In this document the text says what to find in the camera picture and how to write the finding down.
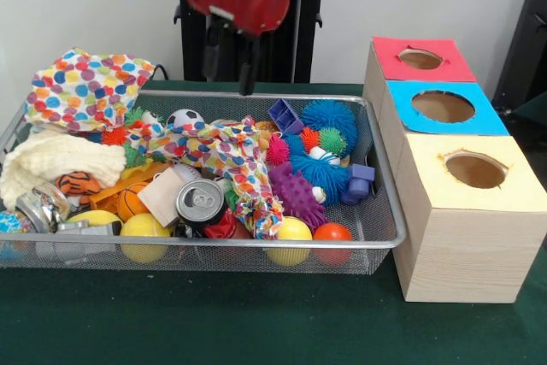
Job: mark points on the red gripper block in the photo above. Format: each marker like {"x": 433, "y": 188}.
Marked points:
{"x": 239, "y": 4}

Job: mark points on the wide polka dot cloth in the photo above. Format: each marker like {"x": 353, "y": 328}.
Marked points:
{"x": 85, "y": 87}

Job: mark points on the shallow mesh bin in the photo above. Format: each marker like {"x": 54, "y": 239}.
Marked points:
{"x": 205, "y": 263}

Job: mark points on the wooden box with three holes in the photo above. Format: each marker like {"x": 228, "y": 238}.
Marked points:
{"x": 470, "y": 254}

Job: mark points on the small soccer ball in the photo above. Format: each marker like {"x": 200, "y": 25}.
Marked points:
{"x": 184, "y": 116}

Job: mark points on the long polka dot cloth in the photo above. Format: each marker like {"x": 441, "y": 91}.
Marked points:
{"x": 222, "y": 147}

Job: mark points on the silver topped drink can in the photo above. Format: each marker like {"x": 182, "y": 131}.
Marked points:
{"x": 201, "y": 202}

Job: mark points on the purple spiky rubber ball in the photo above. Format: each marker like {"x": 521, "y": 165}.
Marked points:
{"x": 297, "y": 196}

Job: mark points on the plain wooden block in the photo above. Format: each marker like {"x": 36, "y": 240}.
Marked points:
{"x": 160, "y": 198}

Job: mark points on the small orange basketball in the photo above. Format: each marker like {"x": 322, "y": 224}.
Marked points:
{"x": 130, "y": 204}

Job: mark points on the yellow ball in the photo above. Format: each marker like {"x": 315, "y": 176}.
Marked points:
{"x": 145, "y": 228}
{"x": 290, "y": 232}

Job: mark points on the orange ball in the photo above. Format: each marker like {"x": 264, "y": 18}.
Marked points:
{"x": 333, "y": 232}

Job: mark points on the dark green table cloth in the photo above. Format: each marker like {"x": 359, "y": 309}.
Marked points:
{"x": 256, "y": 318}

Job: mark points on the black flat panel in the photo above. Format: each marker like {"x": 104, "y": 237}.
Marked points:
{"x": 527, "y": 40}

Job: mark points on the green side table cloth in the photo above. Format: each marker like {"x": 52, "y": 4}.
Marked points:
{"x": 532, "y": 119}

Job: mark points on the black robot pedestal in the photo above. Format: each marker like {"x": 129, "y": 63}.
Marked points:
{"x": 303, "y": 40}

